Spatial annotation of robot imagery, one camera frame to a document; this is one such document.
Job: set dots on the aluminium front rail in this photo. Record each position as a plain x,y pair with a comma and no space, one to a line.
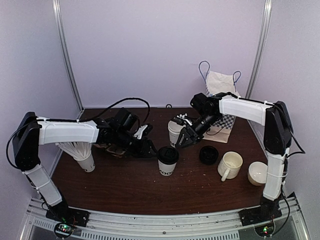
224,225

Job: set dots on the left aluminium frame post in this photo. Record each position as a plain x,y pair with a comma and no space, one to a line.
66,57

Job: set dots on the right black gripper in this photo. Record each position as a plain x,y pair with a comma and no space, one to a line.
190,134

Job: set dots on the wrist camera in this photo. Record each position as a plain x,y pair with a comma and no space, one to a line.
143,131
182,119

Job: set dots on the paper cup holding straws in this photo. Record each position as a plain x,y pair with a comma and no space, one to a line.
87,164

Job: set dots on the white paper cups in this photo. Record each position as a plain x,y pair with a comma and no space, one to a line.
174,130

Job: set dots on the white paper cup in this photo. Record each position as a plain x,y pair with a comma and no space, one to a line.
166,169

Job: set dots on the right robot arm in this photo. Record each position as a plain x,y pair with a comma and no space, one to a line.
277,138

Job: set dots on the right aluminium frame post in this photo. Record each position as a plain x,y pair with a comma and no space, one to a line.
264,30

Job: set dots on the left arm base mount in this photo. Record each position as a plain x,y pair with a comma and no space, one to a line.
67,216

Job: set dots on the black cup lid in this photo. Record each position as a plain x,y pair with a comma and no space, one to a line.
168,155

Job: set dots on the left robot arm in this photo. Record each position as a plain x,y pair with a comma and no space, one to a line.
34,131

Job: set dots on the cream ceramic bowl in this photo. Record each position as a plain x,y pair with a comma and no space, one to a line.
257,173

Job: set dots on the aluminium frame post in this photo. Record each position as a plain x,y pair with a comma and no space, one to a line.
66,57
264,30

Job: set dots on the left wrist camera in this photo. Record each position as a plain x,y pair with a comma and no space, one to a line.
143,131

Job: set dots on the cream ceramic mug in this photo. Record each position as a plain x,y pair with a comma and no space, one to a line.
230,165

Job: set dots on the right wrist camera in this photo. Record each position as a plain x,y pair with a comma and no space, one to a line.
182,119

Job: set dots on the stack of black lids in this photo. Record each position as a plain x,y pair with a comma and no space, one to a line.
208,155

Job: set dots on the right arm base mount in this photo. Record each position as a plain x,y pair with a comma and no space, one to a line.
260,216

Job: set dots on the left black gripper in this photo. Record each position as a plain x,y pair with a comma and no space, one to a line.
143,151

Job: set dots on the cardboard cup carrier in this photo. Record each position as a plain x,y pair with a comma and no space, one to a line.
112,149

